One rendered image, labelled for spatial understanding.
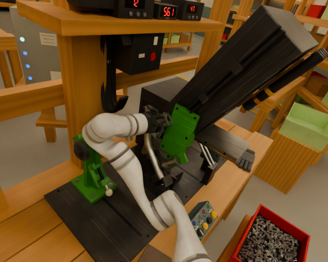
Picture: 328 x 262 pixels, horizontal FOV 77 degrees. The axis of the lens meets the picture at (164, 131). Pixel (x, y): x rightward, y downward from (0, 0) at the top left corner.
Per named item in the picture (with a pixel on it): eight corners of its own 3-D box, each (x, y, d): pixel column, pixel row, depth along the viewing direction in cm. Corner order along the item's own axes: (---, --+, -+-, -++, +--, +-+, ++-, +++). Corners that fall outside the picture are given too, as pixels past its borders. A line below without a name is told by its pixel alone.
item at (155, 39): (160, 69, 90) (166, 32, 81) (130, 76, 78) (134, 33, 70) (139, 60, 95) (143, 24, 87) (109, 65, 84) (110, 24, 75)
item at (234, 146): (248, 148, 97) (250, 143, 95) (234, 164, 85) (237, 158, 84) (181, 112, 114) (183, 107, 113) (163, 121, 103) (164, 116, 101)
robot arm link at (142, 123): (122, 118, 77) (109, 119, 72) (143, 107, 71) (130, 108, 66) (129, 141, 77) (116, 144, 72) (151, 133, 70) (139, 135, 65)
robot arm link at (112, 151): (73, 132, 59) (104, 170, 61) (89, 119, 54) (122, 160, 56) (90, 122, 64) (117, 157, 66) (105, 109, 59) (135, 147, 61)
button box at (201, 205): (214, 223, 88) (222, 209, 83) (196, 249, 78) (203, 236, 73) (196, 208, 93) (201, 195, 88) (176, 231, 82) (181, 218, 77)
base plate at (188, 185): (243, 143, 140) (244, 141, 139) (112, 283, 64) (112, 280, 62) (192, 116, 159) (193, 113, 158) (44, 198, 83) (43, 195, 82)
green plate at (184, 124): (189, 156, 92) (208, 114, 84) (179, 161, 85) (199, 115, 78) (169, 144, 97) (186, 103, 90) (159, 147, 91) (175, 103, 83)
